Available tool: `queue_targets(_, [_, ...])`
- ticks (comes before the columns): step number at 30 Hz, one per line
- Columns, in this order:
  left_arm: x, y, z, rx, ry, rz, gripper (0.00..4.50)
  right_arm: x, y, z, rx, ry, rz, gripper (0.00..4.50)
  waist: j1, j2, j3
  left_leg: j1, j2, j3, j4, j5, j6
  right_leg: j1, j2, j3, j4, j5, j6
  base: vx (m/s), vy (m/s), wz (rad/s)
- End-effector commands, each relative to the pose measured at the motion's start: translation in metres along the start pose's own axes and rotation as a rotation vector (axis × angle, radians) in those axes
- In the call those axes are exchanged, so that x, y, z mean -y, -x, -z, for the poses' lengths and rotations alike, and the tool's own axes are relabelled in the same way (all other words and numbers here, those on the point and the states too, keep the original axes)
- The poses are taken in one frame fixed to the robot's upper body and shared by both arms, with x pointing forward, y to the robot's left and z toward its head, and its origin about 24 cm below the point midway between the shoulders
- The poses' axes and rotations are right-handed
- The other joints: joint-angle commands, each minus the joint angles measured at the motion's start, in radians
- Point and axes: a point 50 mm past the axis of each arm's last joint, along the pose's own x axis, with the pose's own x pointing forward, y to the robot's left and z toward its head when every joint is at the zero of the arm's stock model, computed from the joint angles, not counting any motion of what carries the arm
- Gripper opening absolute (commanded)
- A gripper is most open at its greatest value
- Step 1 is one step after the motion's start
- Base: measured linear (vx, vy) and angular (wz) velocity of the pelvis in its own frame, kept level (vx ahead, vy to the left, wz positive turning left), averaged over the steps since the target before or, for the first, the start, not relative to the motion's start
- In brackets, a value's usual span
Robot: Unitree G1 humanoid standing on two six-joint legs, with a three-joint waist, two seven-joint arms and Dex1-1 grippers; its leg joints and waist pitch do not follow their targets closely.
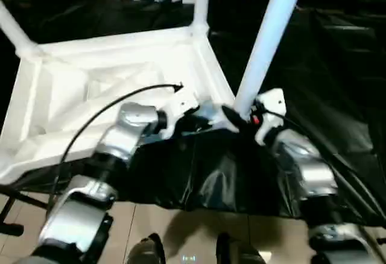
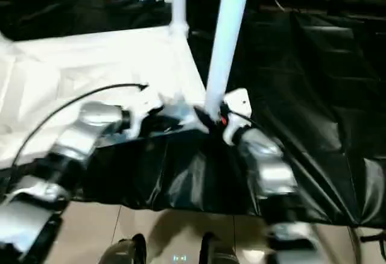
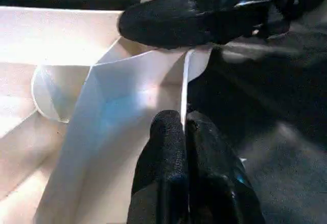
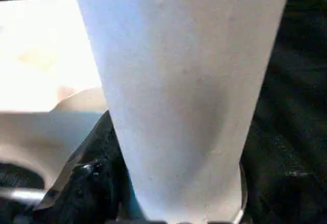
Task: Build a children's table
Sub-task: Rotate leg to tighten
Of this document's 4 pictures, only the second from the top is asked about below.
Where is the white plastic table leg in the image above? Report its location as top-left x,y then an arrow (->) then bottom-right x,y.
203,0 -> 254,118
169,0 -> 189,37

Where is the white plastic table top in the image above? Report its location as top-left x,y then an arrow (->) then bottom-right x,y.
0,25 -> 209,169

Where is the black work mat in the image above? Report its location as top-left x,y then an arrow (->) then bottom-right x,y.
0,0 -> 386,228

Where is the black left robot foot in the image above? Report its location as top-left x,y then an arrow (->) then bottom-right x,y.
98,234 -> 148,264

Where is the black metal stand leg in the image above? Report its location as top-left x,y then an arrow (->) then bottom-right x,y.
357,230 -> 386,245

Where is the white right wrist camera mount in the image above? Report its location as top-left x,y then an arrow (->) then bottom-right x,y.
220,87 -> 252,145

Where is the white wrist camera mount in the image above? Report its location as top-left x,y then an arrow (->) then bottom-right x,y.
220,87 -> 252,145
128,91 -> 165,139

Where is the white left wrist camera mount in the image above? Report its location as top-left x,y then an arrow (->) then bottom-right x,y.
128,91 -> 165,139

